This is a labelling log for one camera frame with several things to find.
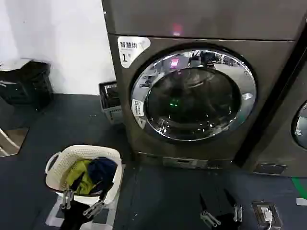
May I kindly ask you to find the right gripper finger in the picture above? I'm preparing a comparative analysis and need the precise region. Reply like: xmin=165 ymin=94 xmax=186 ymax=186
xmin=223 ymin=188 xmax=244 ymax=222
xmin=199 ymin=193 xmax=222 ymax=228

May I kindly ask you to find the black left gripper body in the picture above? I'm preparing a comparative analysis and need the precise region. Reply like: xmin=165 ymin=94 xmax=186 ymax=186
xmin=61 ymin=199 xmax=97 ymax=230

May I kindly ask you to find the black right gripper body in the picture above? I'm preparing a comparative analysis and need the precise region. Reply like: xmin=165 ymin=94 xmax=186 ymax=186
xmin=213 ymin=212 xmax=238 ymax=230

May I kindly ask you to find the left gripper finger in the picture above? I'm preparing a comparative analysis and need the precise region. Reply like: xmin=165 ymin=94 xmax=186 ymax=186
xmin=60 ymin=184 xmax=75 ymax=210
xmin=82 ymin=183 xmax=114 ymax=219

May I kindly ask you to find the grey square floor mat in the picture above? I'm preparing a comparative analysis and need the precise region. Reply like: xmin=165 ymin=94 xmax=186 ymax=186
xmin=46 ymin=162 xmax=126 ymax=228

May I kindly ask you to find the white power plug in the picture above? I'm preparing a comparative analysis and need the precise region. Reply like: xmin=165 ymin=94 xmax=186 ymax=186
xmin=260 ymin=207 xmax=273 ymax=222

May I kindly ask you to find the yellow-green garment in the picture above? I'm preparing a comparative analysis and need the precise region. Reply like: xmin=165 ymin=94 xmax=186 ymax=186
xmin=64 ymin=159 xmax=95 ymax=195

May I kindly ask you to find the white woven laundry basket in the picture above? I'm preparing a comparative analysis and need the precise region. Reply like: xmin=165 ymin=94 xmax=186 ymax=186
xmin=45 ymin=144 xmax=124 ymax=207

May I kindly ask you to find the grey floor socket box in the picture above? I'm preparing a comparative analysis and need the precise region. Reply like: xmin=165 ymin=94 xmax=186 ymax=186
xmin=251 ymin=201 xmax=281 ymax=230

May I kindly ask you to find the navy blue garment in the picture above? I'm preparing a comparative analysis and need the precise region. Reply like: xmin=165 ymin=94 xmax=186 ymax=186
xmin=87 ymin=156 xmax=118 ymax=193

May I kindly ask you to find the green floor tape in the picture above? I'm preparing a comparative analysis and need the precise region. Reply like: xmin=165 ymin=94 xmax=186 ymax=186
xmin=291 ymin=176 xmax=307 ymax=193

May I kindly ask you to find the grey dryer without sticker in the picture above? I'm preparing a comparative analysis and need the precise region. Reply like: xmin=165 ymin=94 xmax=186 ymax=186
xmin=241 ymin=45 xmax=307 ymax=178

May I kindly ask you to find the grey slotted plastic crate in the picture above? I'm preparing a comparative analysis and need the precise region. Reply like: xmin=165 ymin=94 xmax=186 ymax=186
xmin=98 ymin=81 xmax=124 ymax=125

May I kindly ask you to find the round dryer door, dark rim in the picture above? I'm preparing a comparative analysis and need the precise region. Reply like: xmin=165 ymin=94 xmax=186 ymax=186
xmin=290 ymin=101 xmax=307 ymax=150

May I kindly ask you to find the small white warning sticker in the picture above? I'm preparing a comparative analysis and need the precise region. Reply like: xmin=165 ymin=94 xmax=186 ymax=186
xmin=132 ymin=98 xmax=145 ymax=118

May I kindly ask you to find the black plastic bin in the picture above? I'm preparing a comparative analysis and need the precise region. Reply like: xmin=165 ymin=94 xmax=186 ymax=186
xmin=0 ymin=60 xmax=55 ymax=111

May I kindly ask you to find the round glass dryer door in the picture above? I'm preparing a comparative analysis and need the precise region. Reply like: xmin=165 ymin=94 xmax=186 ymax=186
xmin=129 ymin=43 xmax=259 ymax=145

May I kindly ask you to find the white label sticker with number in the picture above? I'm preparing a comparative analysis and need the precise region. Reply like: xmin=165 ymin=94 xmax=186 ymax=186
xmin=117 ymin=35 xmax=152 ymax=69

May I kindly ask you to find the grey dryer with label sticker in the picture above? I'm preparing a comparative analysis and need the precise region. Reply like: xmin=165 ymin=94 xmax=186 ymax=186
xmin=100 ymin=0 xmax=304 ymax=170

